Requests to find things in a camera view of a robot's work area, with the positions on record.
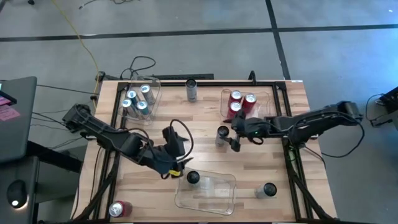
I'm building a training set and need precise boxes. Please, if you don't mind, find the black computer case blue light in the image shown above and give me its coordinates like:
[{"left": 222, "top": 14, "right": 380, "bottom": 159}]
[{"left": 378, "top": 86, "right": 398, "bottom": 125}]

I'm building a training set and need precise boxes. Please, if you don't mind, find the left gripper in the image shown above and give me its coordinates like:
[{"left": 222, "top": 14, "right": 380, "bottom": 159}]
[{"left": 145, "top": 125, "right": 194, "bottom": 179}]

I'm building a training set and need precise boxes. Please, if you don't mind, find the black tablet lit screen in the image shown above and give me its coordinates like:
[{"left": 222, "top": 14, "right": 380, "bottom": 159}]
[{"left": 0, "top": 81, "right": 18, "bottom": 107}]

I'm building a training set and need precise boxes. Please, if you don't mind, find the black looped cable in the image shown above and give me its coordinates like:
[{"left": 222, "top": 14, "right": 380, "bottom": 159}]
[{"left": 119, "top": 55, "right": 157, "bottom": 81}]

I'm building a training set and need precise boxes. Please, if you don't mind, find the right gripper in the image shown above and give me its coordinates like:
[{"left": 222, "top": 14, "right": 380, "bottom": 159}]
[{"left": 228, "top": 110, "right": 271, "bottom": 154}]

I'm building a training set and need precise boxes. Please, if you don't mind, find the grey desk top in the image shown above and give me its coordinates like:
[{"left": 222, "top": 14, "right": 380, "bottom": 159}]
[{"left": 0, "top": 76, "right": 38, "bottom": 163}]

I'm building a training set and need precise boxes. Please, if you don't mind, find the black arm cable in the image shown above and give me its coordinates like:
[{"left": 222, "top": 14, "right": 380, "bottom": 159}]
[
  {"left": 169, "top": 119, "right": 194, "bottom": 156},
  {"left": 303, "top": 121, "right": 365, "bottom": 169}
]

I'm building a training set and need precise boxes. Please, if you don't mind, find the yellow cable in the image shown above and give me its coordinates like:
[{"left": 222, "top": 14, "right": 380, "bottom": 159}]
[{"left": 51, "top": 0, "right": 101, "bottom": 94}]

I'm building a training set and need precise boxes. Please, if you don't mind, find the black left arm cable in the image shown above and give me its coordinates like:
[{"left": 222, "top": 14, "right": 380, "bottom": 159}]
[{"left": 169, "top": 119, "right": 194, "bottom": 156}]

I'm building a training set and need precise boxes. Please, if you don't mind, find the red cola can white script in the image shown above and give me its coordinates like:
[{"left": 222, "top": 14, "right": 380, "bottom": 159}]
[{"left": 242, "top": 93, "right": 258, "bottom": 114}]

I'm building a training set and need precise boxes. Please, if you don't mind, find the clear plastic bin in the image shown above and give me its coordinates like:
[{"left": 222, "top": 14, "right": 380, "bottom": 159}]
[
  {"left": 121, "top": 75, "right": 162, "bottom": 126},
  {"left": 220, "top": 88, "right": 272, "bottom": 121},
  {"left": 173, "top": 168, "right": 236, "bottom": 216}
]

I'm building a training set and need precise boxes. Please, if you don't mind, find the black aluminium table frame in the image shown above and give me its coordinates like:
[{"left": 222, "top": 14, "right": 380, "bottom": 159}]
[{"left": 71, "top": 80, "right": 340, "bottom": 224}]

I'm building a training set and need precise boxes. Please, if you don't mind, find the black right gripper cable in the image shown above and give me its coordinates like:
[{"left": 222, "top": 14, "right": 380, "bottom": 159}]
[{"left": 248, "top": 136, "right": 266, "bottom": 146}]

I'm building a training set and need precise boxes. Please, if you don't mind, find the red soda can silver lid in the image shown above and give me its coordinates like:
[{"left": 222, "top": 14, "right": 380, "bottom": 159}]
[{"left": 108, "top": 200, "right": 134, "bottom": 218}]

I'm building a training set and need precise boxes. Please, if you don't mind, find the red cola can black script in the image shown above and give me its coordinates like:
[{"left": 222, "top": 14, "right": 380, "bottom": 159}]
[
  {"left": 228, "top": 89, "right": 243, "bottom": 108},
  {"left": 226, "top": 101, "right": 243, "bottom": 121}
]

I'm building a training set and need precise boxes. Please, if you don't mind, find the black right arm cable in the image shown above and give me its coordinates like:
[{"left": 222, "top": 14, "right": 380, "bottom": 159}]
[{"left": 303, "top": 121, "right": 365, "bottom": 169}]

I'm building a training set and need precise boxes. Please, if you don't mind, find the black computer mouse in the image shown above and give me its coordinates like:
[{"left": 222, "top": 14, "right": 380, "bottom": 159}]
[{"left": 6, "top": 180, "right": 28, "bottom": 210}]

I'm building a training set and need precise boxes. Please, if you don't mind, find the black desk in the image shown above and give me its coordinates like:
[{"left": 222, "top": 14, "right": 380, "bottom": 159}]
[{"left": 0, "top": 141, "right": 83, "bottom": 224}]

